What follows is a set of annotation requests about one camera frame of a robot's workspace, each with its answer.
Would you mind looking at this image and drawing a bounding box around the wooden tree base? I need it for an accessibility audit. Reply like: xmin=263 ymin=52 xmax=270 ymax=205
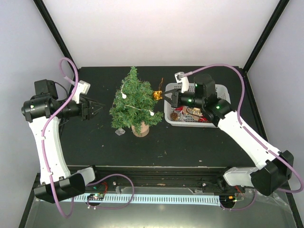
xmin=131 ymin=121 xmax=150 ymax=137

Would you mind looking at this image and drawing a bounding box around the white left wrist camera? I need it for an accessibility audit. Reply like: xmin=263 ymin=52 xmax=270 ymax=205
xmin=72 ymin=80 xmax=91 ymax=104

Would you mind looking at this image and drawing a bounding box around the black frame post right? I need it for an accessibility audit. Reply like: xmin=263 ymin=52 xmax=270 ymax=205
xmin=243 ymin=0 xmax=290 ymax=74

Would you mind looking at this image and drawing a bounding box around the black aluminium rail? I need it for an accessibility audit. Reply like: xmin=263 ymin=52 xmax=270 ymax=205
xmin=64 ymin=165 xmax=269 ymax=193

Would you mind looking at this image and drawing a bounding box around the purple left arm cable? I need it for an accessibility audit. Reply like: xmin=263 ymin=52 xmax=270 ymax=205
xmin=40 ymin=57 xmax=79 ymax=219

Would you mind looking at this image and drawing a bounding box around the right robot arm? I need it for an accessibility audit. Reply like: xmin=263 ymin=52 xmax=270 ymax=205
xmin=162 ymin=74 xmax=294 ymax=196

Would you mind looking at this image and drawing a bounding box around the white ball light string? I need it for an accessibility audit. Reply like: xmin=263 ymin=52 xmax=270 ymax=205
xmin=115 ymin=78 xmax=156 ymax=133

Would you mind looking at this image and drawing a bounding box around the wooden merry christmas sign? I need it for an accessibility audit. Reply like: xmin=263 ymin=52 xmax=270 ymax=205
xmin=182 ymin=106 xmax=203 ymax=118

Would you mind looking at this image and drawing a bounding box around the white slotted cable duct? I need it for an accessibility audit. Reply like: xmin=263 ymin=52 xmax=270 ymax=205
xmin=74 ymin=193 xmax=220 ymax=206

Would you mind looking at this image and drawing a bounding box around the small green christmas tree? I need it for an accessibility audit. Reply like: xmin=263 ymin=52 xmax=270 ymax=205
xmin=109 ymin=66 xmax=163 ymax=129

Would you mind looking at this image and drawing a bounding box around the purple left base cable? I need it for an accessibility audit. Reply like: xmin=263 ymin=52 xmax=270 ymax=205
xmin=85 ymin=174 xmax=135 ymax=210

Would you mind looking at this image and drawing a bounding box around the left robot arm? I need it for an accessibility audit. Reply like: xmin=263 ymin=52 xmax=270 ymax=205
xmin=21 ymin=79 xmax=103 ymax=203

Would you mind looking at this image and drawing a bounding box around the brown pine cone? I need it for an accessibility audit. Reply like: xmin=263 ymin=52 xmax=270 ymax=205
xmin=170 ymin=112 xmax=179 ymax=121

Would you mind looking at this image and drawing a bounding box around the white plastic basket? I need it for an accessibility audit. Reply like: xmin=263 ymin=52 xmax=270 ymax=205
xmin=164 ymin=84 xmax=231 ymax=128

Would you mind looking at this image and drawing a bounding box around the silver star ornament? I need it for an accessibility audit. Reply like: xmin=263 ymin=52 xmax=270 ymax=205
xmin=178 ymin=113 xmax=189 ymax=122

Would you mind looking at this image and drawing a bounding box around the black frame post left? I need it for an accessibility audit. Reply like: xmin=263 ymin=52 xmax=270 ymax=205
xmin=33 ymin=0 xmax=74 ymax=61

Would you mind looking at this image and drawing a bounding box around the gold gift box ornament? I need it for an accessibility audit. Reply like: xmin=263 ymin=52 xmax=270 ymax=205
xmin=153 ymin=78 xmax=164 ymax=101

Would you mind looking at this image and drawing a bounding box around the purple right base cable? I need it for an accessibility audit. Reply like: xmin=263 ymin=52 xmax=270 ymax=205
xmin=219 ymin=187 xmax=257 ymax=212

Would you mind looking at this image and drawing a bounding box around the clear battery box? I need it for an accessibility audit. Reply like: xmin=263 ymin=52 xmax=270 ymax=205
xmin=115 ymin=128 xmax=125 ymax=136

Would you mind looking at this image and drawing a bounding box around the red poinsettia ornament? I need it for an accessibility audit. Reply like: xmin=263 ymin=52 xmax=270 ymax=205
xmin=198 ymin=116 xmax=210 ymax=123

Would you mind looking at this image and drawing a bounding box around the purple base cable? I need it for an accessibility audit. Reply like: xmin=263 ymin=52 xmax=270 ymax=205
xmin=219 ymin=187 xmax=257 ymax=212
xmin=85 ymin=174 xmax=135 ymax=210

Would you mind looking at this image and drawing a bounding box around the black frame post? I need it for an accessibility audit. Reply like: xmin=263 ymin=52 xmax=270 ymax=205
xmin=33 ymin=0 xmax=74 ymax=61
xmin=243 ymin=0 xmax=290 ymax=74

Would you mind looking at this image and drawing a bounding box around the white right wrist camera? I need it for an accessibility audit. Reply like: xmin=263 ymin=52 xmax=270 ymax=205
xmin=174 ymin=72 xmax=191 ymax=93

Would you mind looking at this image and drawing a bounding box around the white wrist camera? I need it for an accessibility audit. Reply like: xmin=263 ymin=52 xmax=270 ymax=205
xmin=174 ymin=72 xmax=191 ymax=93
xmin=72 ymin=80 xmax=91 ymax=104

